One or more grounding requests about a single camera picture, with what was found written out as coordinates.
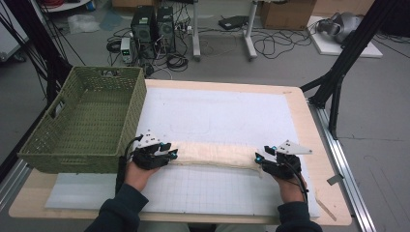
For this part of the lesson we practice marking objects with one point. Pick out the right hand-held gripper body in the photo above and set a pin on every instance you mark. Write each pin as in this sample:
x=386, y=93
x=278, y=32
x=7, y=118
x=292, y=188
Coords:
x=283, y=166

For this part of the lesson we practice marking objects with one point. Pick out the green woven basket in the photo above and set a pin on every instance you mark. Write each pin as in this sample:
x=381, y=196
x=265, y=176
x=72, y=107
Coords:
x=135, y=96

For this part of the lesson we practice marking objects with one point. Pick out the white floor board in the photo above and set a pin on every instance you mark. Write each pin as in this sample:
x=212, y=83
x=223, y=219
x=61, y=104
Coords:
x=328, y=46

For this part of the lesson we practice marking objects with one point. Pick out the brown cardboard box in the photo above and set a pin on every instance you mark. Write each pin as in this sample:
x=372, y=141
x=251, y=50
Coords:
x=286, y=14

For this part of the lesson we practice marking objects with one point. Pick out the large black computer tower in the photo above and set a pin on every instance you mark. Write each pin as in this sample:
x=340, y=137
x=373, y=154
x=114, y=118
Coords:
x=143, y=29

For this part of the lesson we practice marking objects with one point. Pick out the cream printed cloth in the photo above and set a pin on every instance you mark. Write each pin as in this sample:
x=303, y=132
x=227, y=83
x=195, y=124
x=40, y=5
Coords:
x=216, y=154

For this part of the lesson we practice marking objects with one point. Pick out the clear plastic bag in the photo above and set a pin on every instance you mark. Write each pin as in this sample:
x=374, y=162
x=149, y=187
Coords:
x=83, y=23

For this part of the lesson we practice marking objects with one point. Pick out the slim black computer tower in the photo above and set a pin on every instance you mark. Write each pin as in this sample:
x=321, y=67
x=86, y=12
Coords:
x=166, y=29

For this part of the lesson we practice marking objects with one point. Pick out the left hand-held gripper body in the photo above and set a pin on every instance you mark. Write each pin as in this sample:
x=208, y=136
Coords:
x=148, y=159

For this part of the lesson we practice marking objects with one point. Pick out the white table leg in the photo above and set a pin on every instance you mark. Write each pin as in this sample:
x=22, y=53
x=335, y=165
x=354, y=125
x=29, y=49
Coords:
x=196, y=32
x=249, y=35

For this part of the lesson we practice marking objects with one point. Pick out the grey tape piece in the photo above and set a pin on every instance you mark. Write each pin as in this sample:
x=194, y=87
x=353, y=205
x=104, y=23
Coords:
x=335, y=179

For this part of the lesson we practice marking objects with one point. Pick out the black metal frame strut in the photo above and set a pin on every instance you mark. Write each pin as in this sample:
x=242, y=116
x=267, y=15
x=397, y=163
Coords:
x=351, y=51

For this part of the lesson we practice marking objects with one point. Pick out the thin wooden stick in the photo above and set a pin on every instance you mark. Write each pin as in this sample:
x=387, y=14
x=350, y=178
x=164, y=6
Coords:
x=328, y=211

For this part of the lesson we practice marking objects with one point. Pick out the person's legs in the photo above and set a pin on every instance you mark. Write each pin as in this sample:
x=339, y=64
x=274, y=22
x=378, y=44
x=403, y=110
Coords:
x=167, y=228

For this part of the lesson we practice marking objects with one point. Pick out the grey headset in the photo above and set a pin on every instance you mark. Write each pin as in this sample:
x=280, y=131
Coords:
x=341, y=25

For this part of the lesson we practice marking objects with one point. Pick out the aluminium rail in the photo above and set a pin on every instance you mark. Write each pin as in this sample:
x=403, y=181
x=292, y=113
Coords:
x=13, y=183
x=348, y=180

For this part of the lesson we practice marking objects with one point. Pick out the person's left hand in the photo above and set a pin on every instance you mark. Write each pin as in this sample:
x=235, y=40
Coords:
x=138, y=177

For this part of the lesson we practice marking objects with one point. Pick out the person's right hand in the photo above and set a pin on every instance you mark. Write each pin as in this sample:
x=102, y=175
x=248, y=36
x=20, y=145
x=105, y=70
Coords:
x=290, y=191

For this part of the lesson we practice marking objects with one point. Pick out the black flat device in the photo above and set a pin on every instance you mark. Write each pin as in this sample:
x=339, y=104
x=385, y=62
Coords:
x=232, y=22

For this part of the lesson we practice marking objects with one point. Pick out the white grid mat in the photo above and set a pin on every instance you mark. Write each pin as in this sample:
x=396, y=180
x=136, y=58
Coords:
x=219, y=109

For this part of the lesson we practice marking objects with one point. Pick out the white power supply box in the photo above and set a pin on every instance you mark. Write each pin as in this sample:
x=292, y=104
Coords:
x=126, y=50

